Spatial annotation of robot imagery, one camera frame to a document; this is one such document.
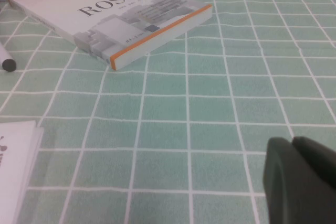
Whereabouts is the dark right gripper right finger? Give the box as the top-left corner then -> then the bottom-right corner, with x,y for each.
293,136 -> 336,224

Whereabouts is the white orange ROS book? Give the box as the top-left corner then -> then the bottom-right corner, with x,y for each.
6,0 -> 213,71

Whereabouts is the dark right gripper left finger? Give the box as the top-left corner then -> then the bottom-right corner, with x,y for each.
263,136 -> 310,224

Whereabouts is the white marker black cap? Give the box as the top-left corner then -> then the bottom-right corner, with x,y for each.
0,41 -> 18,72

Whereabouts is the green checked tablecloth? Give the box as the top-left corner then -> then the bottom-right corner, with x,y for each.
0,0 -> 336,224

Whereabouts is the brochure with AgileX logo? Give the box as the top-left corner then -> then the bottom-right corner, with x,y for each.
0,120 -> 45,224

